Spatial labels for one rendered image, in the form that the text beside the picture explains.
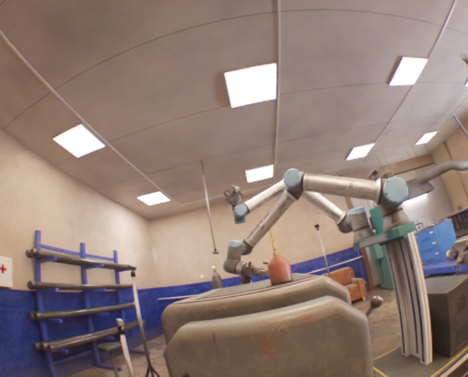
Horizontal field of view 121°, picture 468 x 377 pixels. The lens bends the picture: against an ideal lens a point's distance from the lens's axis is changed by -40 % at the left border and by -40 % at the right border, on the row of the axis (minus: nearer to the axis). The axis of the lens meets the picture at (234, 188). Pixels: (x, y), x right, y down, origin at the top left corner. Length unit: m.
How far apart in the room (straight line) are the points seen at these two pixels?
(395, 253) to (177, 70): 2.62
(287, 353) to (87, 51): 2.51
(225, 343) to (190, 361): 0.09
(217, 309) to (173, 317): 0.12
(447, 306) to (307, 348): 1.40
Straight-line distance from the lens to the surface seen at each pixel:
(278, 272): 0.62
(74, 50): 2.47
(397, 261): 1.88
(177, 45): 2.31
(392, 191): 1.26
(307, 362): 0.51
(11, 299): 3.41
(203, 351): 0.51
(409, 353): 2.13
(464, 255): 2.07
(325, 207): 1.94
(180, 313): 0.61
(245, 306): 0.57
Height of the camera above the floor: 1.39
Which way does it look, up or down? 22 degrees up
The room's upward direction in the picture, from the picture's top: 11 degrees counter-clockwise
